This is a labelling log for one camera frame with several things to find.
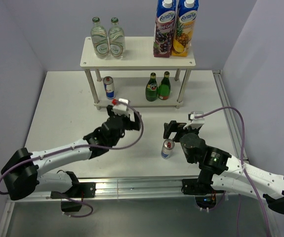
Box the silver blue can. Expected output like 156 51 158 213
103 76 115 99
161 139 175 159

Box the green Perrier labelled bottle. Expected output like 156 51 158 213
145 73 158 102

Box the dark green gold-cap bottle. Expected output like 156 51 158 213
158 71 171 100

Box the clear bottle green cap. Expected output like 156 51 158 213
90 17 109 58
108 17 125 58

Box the clear bottle green cap front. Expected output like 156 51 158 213
108 17 125 58

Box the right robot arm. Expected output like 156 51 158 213
163 120 284 215

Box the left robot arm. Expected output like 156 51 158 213
0 100 144 200

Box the beige two-tier shelf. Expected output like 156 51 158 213
80 37 196 109

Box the red grape juice carton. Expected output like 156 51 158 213
153 0 176 58

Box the pineapple juice carton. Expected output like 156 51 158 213
171 0 199 57

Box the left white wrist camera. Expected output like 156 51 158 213
112 98 130 117

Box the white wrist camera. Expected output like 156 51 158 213
112 98 130 117
183 111 205 129

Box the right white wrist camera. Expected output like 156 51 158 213
183 111 205 129

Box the aluminium rail frame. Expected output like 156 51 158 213
0 70 281 237

